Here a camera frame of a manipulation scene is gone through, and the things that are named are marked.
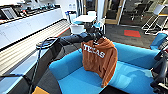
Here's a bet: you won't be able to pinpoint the orange hooded sweatshirt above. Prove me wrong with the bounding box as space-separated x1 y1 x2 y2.
80 36 119 89

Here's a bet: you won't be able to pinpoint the teal dining chair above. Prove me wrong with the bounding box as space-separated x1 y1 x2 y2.
67 11 78 25
92 17 106 35

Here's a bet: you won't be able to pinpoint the white square table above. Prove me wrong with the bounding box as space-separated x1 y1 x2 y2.
73 14 99 25

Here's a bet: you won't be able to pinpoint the wooden framed glass door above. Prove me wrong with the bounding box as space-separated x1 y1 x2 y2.
102 0 123 25
82 0 98 15

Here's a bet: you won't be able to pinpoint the black office chair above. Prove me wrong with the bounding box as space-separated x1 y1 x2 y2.
131 2 148 21

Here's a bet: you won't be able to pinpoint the blue sofa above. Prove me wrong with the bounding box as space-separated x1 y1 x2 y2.
48 41 168 94

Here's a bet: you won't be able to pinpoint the white kitchen base cabinets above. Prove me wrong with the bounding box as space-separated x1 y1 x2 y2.
0 7 65 50

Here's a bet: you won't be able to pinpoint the white high stool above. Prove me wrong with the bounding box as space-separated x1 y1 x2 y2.
141 3 168 35

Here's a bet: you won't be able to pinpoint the black cart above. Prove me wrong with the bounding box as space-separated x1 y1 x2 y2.
148 42 168 94

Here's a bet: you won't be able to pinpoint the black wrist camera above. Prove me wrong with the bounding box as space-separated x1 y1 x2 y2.
85 25 96 34

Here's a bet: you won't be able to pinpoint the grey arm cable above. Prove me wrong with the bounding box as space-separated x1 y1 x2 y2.
27 36 60 94

